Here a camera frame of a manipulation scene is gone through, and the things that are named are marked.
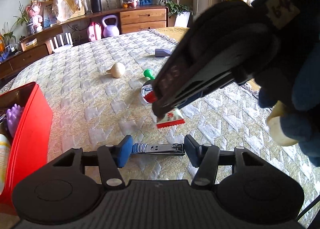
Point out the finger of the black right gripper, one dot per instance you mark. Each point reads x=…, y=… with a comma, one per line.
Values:
x=190, y=99

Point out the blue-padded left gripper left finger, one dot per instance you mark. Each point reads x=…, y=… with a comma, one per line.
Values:
x=110, y=159

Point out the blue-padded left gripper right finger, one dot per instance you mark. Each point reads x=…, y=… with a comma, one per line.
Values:
x=206, y=159

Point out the silver nail clipper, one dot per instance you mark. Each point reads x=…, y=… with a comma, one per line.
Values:
x=176, y=149

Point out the blue gloved hand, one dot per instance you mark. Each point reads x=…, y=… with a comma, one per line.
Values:
x=297, y=123

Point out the green small toy piece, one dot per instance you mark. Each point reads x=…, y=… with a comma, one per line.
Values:
x=148, y=74

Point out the purple wedge block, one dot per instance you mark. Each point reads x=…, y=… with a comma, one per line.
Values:
x=162, y=53

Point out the yellow woven table runner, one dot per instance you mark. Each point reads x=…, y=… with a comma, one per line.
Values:
x=172, y=34

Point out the quilted pale table mat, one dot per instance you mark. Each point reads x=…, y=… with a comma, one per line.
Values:
x=99, y=92

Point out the red metal tin box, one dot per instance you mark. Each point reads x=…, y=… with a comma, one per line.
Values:
x=30, y=144

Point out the beige wooden spinning top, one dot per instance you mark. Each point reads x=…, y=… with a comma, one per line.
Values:
x=117, y=71

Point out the blue purple spiky ball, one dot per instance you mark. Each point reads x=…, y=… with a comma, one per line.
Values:
x=13, y=115

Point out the purple kettlebell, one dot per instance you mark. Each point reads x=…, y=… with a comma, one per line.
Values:
x=111, y=29

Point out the pink toy case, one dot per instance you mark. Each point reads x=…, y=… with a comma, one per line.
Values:
x=94, y=32

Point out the white wifi router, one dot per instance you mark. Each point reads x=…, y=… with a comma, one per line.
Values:
x=61, y=44

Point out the wooden TV cabinet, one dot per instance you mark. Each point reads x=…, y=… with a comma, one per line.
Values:
x=37, y=46

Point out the black cylinder speaker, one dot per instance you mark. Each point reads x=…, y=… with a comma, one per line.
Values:
x=96, y=6

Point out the small potted plant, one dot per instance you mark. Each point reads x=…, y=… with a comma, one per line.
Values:
x=26, y=18

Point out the pink doll figure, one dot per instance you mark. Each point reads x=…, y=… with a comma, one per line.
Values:
x=34, y=13

